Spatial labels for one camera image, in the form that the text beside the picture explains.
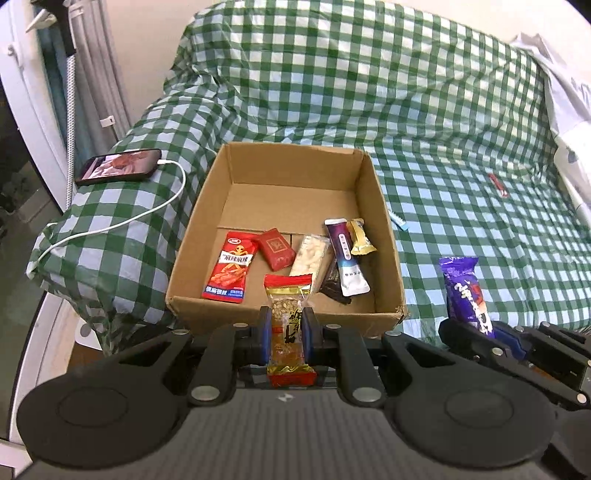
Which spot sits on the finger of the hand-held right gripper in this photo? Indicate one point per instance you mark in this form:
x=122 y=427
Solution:
x=509 y=340
x=464 y=339

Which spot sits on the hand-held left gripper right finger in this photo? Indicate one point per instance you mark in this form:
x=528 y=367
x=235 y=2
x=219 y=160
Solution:
x=308 y=334

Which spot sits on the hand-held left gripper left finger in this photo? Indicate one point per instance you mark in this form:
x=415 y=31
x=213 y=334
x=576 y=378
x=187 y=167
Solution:
x=265 y=333

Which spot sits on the red and gold candy packet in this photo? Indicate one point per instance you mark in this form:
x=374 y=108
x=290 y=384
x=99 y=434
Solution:
x=288 y=323

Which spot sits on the red and blue snack packet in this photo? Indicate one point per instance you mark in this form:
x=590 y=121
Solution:
x=231 y=267

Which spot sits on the purple and white snack packet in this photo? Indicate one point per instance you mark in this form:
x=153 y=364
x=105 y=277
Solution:
x=348 y=263

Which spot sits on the small red snack packet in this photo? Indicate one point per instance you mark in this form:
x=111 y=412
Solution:
x=276 y=249

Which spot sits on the gold snack packet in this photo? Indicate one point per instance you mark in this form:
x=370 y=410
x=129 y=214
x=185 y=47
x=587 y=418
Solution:
x=362 y=240

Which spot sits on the brown cardboard box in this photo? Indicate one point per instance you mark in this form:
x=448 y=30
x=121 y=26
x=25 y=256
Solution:
x=277 y=203

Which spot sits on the dark brown snack packet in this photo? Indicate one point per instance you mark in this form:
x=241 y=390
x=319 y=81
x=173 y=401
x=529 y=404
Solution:
x=330 y=287

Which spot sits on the white nut bar packet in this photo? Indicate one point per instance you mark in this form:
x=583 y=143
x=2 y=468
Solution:
x=311 y=256

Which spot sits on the small light blue wrapper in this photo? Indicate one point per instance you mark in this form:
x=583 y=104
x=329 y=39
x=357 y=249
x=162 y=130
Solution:
x=399 y=220

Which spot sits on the small red wrapper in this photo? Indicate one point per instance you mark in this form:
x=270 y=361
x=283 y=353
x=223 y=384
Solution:
x=498 y=184

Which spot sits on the white spotted object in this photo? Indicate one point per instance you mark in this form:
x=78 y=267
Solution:
x=90 y=334

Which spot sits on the black smartphone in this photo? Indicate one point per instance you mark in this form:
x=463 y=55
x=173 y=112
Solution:
x=117 y=167

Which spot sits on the white printed cloth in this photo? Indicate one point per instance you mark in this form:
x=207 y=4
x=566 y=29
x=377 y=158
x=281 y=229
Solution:
x=570 y=106

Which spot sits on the white curtain clip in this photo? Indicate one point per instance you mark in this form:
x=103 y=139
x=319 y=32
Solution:
x=108 y=121

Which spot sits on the green checked cloth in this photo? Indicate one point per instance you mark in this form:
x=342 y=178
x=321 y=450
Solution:
x=369 y=69

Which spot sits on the grey curtain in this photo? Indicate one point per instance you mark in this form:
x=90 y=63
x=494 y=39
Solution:
x=104 y=60

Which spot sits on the teal curtain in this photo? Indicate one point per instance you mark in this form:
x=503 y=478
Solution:
x=55 y=92

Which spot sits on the white door frame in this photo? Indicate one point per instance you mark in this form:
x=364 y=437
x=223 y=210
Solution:
x=27 y=115

